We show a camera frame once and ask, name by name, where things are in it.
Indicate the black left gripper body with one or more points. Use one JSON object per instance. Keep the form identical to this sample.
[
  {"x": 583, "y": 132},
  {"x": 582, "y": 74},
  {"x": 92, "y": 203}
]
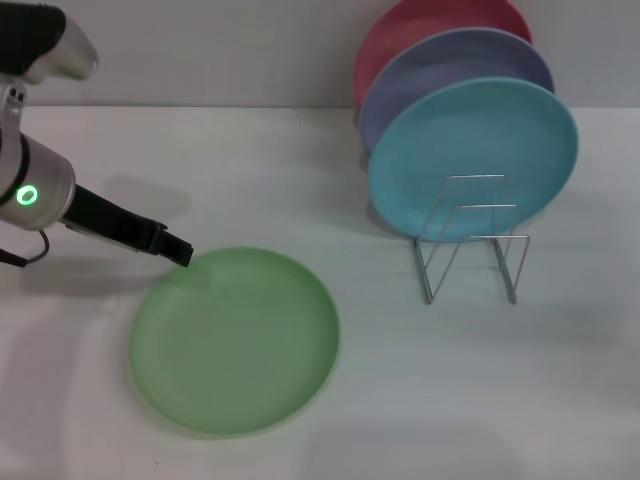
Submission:
[{"x": 110, "y": 220}]

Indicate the teal round plate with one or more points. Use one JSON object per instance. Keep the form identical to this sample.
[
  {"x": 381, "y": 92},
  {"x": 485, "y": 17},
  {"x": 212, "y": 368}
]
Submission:
[{"x": 450, "y": 140}]

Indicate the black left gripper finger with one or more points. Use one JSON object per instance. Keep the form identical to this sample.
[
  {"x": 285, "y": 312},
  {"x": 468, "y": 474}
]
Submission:
[{"x": 175, "y": 250}]

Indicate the purple round plate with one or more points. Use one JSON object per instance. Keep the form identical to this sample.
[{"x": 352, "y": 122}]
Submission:
[{"x": 450, "y": 60}]

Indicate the red round plate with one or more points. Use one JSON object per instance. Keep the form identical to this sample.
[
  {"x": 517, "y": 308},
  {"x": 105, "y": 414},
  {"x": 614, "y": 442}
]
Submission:
[{"x": 415, "y": 25}]

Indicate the green round plate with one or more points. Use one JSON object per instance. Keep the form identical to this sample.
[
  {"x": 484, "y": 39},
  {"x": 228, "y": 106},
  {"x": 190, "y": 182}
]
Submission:
[{"x": 235, "y": 345}]

